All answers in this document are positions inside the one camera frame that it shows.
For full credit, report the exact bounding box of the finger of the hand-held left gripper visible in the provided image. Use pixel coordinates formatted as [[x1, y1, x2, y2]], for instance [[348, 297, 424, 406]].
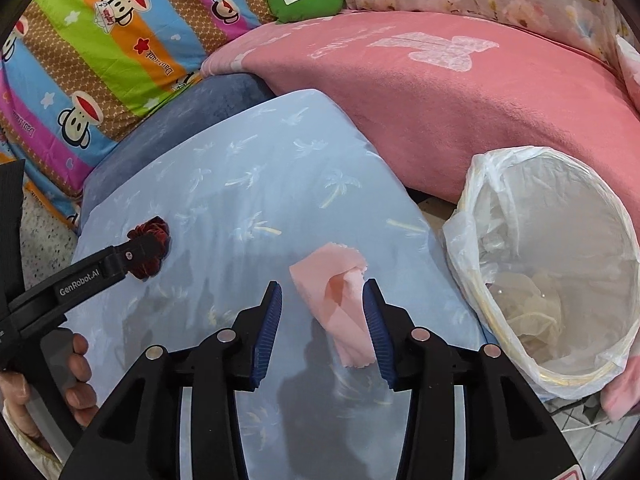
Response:
[[104, 233, 172, 281]]

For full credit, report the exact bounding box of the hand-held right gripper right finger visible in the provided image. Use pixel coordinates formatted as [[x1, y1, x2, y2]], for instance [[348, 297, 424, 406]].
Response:
[[362, 277, 583, 480]]

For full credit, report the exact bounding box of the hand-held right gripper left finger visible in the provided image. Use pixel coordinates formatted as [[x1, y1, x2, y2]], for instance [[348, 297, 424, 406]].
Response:
[[60, 280, 284, 480]]

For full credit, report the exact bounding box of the dark red scrunchie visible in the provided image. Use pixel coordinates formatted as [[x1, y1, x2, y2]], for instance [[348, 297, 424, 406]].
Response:
[[126, 216, 172, 281]]

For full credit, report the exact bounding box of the pink cloth piece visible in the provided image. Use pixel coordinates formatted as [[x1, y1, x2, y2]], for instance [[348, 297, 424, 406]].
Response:
[[289, 242, 376, 368]]

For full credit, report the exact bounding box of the bin with white plastic bag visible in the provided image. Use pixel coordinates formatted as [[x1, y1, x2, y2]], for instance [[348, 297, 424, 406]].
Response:
[[442, 146, 640, 401]]

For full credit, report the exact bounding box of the person's left hand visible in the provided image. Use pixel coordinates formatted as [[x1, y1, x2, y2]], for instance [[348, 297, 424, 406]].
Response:
[[0, 334, 99, 458]]

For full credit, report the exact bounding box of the blue-grey cushion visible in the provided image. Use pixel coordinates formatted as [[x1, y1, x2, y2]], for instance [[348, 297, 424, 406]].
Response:
[[80, 72, 276, 221]]

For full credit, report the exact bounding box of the colourful striped monkey-print quilt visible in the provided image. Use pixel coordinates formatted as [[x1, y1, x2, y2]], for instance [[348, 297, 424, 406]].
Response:
[[0, 0, 281, 231]]

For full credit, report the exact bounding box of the pink blanket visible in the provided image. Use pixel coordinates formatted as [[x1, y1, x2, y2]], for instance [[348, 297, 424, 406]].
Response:
[[200, 10, 640, 206]]

